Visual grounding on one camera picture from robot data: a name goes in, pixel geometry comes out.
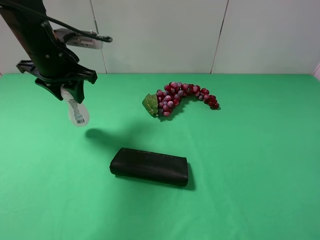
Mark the green tablecloth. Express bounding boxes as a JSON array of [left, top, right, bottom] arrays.
[[0, 74, 320, 240]]

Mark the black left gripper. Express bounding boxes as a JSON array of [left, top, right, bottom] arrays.
[[15, 21, 98, 104]]

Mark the red artificial grape bunch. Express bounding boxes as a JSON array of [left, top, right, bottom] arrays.
[[142, 82, 220, 117]]

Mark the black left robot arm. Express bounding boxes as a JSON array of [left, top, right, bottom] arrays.
[[0, 0, 98, 104]]

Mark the black leather wallet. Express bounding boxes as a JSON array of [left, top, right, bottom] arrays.
[[109, 147, 189, 187]]

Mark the white bottle with black cap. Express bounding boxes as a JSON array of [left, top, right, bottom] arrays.
[[60, 87, 90, 127]]

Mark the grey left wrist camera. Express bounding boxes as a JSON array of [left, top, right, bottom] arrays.
[[53, 28, 103, 50]]

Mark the black left camera cable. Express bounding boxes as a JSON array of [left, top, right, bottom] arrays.
[[0, 0, 114, 43]]

